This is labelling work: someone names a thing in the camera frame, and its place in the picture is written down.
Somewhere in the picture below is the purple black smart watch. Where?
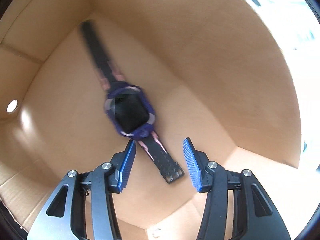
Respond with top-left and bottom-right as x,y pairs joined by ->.
80,20 -> 184,184

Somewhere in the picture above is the brown cardboard box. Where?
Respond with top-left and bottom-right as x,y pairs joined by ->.
1,0 -> 303,238

